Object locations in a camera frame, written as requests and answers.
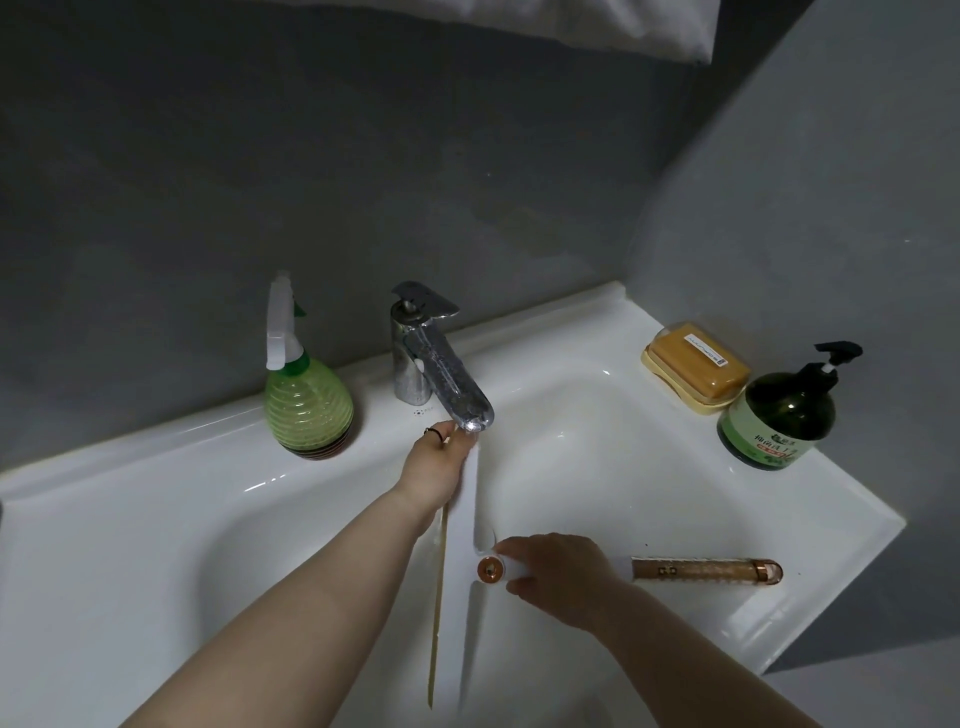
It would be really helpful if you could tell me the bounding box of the person's right hand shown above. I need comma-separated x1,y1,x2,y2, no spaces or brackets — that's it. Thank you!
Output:
496,532,630,636

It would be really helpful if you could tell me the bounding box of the person's left hand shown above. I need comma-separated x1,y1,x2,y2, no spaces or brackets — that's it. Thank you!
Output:
395,420,481,520

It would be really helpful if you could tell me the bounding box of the white tube with rose-gold tip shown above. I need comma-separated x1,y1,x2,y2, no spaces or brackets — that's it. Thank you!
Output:
477,553,531,594

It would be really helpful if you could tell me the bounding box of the person's right forearm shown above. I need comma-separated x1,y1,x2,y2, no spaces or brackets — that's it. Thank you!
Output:
591,579,828,728

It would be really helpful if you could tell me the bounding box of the person's left forearm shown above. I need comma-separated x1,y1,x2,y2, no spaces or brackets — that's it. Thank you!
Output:
126,483,439,728

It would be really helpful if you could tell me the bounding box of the running water stream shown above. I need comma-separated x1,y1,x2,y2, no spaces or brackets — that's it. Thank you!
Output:
459,432,499,711

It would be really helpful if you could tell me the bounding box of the chrome faucet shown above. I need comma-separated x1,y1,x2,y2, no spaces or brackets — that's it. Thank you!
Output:
389,281,498,436

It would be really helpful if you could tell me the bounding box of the thin wooden stick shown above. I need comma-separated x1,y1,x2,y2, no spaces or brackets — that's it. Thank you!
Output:
426,501,452,711

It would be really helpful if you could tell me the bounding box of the white ceramic sink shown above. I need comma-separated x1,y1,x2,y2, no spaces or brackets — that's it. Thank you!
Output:
0,280,908,728

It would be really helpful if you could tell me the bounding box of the green spray bottle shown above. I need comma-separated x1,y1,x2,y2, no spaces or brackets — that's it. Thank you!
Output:
264,270,355,462

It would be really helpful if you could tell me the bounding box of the rose-gold tube cap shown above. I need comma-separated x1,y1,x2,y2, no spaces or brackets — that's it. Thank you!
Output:
630,555,786,587

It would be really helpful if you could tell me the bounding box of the yellow soap dish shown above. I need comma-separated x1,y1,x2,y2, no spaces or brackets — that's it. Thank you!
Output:
640,346,745,418

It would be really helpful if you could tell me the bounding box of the orange soap bar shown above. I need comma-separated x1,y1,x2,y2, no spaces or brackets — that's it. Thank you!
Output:
648,321,752,401

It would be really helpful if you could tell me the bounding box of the dark green pump bottle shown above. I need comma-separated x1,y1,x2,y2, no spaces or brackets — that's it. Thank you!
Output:
717,341,864,472

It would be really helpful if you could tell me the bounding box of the white towel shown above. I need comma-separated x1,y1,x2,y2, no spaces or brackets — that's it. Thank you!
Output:
283,0,715,66

